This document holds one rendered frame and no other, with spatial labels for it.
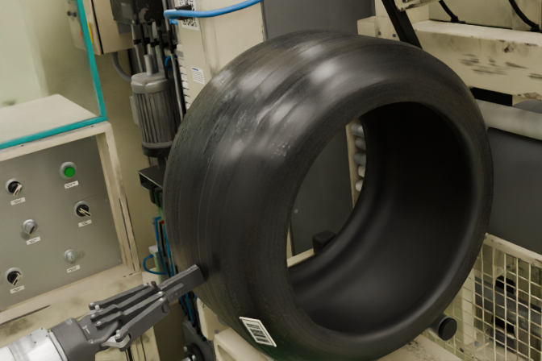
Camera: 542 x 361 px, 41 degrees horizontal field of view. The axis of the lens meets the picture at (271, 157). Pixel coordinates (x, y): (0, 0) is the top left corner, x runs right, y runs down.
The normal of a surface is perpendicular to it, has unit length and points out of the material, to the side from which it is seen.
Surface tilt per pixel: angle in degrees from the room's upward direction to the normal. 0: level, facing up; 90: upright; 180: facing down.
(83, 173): 90
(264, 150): 60
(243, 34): 90
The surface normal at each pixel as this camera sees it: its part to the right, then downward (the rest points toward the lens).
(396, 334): 0.55, 0.40
